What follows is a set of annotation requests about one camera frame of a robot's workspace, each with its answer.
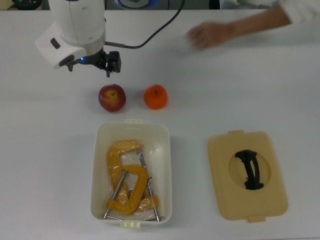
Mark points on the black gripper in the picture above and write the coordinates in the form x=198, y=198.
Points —
x=97, y=60

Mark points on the red apple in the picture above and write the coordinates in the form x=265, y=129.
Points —
x=112, y=98

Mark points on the orange fruit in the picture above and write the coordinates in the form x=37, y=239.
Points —
x=155, y=97

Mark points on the person's forearm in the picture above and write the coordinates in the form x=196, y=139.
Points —
x=257, y=22

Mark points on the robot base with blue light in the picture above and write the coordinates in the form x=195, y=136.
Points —
x=136, y=2

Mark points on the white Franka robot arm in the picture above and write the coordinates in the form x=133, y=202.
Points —
x=75, y=22

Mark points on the white plastic container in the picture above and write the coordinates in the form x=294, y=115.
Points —
x=100, y=175

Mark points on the tan plastic container lid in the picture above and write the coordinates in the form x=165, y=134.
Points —
x=225, y=175

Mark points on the person's hand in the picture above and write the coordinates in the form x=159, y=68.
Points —
x=210, y=35

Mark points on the black round object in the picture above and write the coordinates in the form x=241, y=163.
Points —
x=26, y=3

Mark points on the large yellow C-clamp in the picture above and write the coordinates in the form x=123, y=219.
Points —
x=113, y=155

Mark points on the clear plastic bag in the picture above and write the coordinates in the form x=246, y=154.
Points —
x=153, y=153

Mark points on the small yellow C-clamp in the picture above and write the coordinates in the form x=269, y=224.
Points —
x=136, y=182

